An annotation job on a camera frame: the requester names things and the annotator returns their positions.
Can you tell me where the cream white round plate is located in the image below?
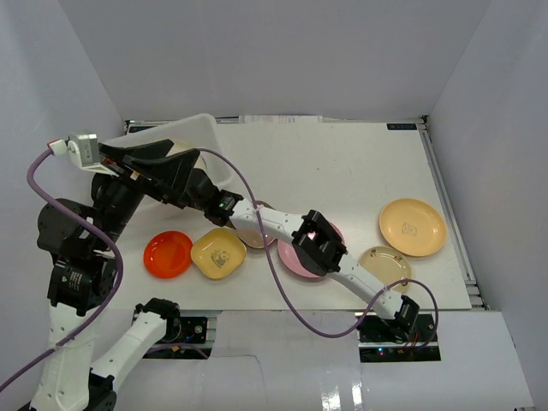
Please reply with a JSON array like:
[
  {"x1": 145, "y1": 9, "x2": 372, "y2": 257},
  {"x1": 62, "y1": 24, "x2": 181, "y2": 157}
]
[{"x1": 167, "y1": 139, "x2": 207, "y2": 171}]

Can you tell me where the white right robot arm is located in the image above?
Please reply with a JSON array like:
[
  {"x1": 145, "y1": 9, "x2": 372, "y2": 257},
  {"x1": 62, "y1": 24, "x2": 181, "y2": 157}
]
[{"x1": 184, "y1": 170, "x2": 419, "y2": 342}]

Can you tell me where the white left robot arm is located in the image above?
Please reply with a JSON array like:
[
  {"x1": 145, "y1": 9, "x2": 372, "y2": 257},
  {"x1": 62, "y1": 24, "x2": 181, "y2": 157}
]
[{"x1": 27, "y1": 140, "x2": 203, "y2": 410}]

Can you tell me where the white plastic bin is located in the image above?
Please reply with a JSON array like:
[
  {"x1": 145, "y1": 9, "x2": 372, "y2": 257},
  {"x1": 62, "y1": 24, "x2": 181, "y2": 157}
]
[{"x1": 102, "y1": 113, "x2": 236, "y2": 219}]

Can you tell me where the yellow square panda plate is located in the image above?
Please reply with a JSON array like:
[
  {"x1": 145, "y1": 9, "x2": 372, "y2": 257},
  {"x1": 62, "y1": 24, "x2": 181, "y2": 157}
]
[{"x1": 190, "y1": 228, "x2": 247, "y2": 280}]

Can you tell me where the orange round plate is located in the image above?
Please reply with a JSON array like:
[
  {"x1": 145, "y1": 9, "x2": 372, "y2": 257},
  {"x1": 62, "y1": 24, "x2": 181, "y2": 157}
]
[{"x1": 143, "y1": 230, "x2": 193, "y2": 279}]

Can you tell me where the brown square plate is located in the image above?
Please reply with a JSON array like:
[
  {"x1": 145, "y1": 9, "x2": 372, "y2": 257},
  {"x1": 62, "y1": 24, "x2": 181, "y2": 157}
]
[{"x1": 235, "y1": 200, "x2": 276, "y2": 249}]

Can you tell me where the paper sheet at back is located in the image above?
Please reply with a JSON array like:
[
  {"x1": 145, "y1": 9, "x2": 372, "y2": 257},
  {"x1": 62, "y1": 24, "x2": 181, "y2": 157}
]
[{"x1": 238, "y1": 115, "x2": 323, "y2": 124}]

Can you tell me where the pink round plate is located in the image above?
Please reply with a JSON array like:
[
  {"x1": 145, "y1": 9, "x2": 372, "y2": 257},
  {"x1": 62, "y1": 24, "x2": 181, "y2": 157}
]
[{"x1": 277, "y1": 233, "x2": 323, "y2": 280}]

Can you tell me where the beige floral round plate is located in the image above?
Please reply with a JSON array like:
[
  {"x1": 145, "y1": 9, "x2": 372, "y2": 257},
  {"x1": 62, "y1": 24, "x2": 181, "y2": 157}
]
[{"x1": 359, "y1": 246, "x2": 412, "y2": 285}]

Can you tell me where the yellow round plate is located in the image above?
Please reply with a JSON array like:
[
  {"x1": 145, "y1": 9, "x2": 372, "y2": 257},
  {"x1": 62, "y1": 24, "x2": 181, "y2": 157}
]
[{"x1": 378, "y1": 199, "x2": 447, "y2": 257}]

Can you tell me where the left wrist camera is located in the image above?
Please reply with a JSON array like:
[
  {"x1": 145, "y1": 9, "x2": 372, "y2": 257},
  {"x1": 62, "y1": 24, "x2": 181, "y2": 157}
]
[{"x1": 47, "y1": 133, "x2": 111, "y2": 175}]

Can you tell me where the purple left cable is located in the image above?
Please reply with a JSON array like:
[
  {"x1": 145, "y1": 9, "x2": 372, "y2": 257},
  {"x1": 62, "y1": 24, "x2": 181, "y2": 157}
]
[{"x1": 0, "y1": 147, "x2": 125, "y2": 402}]

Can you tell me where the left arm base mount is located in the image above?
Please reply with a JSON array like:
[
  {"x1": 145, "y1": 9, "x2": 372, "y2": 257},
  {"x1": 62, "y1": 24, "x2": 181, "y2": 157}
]
[{"x1": 144, "y1": 316, "x2": 211, "y2": 360}]

